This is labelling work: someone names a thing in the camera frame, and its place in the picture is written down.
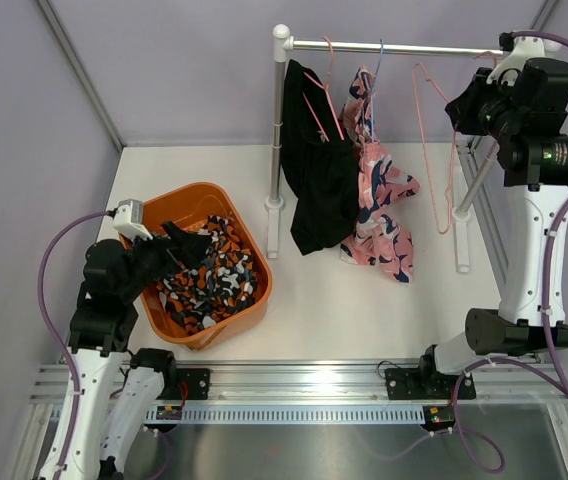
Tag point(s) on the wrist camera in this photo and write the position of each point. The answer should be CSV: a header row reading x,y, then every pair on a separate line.
x,y
127,220
517,50

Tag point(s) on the metal clothes rack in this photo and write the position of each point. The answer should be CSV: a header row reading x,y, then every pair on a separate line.
x,y
284,43

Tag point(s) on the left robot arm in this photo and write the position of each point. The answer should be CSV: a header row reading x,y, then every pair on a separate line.
x,y
109,390

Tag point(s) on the white slotted cable duct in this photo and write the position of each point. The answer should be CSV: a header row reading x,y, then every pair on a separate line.
x,y
286,415

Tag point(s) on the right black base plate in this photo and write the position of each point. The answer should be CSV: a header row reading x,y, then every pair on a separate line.
x,y
413,384

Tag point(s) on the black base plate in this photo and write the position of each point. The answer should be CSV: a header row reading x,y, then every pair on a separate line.
x,y
413,384
186,383

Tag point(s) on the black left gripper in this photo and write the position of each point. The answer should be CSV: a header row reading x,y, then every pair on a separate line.
x,y
189,247

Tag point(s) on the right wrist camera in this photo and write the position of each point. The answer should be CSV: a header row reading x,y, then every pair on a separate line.
x,y
517,50

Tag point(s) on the orange plastic basket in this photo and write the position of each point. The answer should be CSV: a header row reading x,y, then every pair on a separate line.
x,y
189,207

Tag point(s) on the black shorts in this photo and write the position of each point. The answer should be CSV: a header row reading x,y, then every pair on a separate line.
x,y
320,169

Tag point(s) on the pink hanger of black shorts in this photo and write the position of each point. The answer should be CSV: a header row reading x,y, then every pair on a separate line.
x,y
326,87

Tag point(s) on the pink patterned shorts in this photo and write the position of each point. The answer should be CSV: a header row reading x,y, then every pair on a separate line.
x,y
378,239

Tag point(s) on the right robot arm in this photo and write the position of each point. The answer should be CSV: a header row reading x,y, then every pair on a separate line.
x,y
523,109

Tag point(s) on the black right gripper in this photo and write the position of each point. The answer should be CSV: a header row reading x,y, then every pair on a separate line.
x,y
463,109

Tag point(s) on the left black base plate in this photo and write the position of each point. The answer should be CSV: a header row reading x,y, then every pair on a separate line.
x,y
186,383

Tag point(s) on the aluminium mounting rail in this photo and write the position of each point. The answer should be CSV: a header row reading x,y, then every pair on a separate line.
x,y
344,383

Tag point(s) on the blue hanger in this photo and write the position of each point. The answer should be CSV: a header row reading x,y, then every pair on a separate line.
x,y
376,85

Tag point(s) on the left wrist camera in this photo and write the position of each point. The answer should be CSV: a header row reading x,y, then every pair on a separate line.
x,y
127,220

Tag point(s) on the orange camouflage shorts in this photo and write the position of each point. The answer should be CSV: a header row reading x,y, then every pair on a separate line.
x,y
223,285

